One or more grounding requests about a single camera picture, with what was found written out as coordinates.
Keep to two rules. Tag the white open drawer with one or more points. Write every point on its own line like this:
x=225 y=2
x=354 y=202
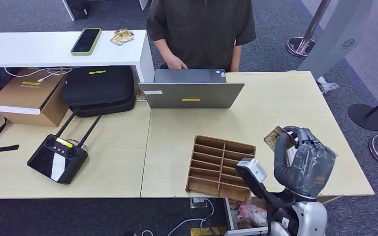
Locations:
x=229 y=218

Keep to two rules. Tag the printed paper packet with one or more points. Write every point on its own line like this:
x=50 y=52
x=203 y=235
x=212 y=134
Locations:
x=140 y=95

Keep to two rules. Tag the brown cardboard box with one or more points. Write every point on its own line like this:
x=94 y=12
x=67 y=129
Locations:
x=27 y=97

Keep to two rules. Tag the person's right forearm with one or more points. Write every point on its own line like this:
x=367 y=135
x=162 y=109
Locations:
x=163 y=47

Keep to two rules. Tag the silver floor socket box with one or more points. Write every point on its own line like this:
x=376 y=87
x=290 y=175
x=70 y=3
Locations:
x=197 y=203

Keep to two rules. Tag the person's right hand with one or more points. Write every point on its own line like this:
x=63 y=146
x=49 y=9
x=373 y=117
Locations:
x=176 y=63

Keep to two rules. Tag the grey laptop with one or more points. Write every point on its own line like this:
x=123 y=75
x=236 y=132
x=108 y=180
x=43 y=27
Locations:
x=191 y=94

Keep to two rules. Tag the white counter shelf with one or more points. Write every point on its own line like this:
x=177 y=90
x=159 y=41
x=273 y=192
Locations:
x=29 y=49

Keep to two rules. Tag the black zip carrying case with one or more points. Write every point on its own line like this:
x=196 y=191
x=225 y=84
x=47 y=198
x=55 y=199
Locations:
x=96 y=87

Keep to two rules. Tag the orange hotel card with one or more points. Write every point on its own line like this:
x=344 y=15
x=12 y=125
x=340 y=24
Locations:
x=121 y=40
x=124 y=32
x=271 y=138

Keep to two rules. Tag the black-based stanchion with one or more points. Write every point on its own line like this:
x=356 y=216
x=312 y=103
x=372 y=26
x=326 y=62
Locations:
x=365 y=117

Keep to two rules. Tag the green-cased smartphone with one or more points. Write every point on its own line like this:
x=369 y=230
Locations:
x=86 y=41

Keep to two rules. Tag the black box under table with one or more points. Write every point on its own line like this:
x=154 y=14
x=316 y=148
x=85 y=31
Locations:
x=77 y=9

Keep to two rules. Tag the wooden card organiser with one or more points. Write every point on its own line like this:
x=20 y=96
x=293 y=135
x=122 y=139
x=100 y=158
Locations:
x=215 y=163

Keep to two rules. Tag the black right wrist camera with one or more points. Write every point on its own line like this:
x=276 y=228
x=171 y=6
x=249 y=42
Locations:
x=251 y=172

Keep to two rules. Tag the clear plastic wrapper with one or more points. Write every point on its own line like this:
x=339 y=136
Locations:
x=326 y=86

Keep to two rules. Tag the person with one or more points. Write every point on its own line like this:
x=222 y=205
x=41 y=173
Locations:
x=202 y=32

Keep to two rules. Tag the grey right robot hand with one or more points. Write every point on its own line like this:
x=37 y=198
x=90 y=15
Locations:
x=309 y=169

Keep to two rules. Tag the person's left forearm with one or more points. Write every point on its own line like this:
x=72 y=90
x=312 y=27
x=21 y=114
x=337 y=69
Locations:
x=236 y=60

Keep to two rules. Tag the pink plastic bag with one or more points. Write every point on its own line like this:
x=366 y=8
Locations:
x=252 y=215

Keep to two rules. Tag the white table frame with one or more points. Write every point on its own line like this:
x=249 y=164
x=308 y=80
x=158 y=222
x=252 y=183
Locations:
x=68 y=11

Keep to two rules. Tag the chrome stanchion post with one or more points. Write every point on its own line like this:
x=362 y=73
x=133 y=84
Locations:
x=298 y=48

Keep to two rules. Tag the gold floor tape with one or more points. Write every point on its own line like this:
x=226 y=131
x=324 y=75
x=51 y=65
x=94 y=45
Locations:
x=205 y=232

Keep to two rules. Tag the grey sign panel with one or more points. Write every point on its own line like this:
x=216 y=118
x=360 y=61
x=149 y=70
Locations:
x=339 y=42

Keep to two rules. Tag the black remote controller with antennas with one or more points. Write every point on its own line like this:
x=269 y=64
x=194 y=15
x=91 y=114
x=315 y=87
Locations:
x=57 y=159

